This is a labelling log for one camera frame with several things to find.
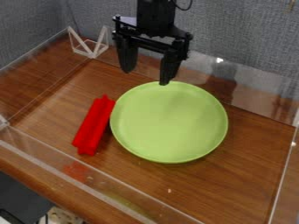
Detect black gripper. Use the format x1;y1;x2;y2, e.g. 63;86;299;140
113;15;193;86

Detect green round plate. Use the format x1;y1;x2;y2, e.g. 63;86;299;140
110;81;230;164

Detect red cross-shaped block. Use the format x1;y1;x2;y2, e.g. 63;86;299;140
73;94;117;156

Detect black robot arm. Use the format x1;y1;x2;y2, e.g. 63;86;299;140
113;0;193;86

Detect clear acrylic corner bracket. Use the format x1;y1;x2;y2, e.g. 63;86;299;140
67;26;109;59

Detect black cable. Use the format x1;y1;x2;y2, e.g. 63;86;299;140
173;0;194;12

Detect clear acrylic enclosure wall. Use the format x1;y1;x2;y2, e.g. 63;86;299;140
0;31;299;224

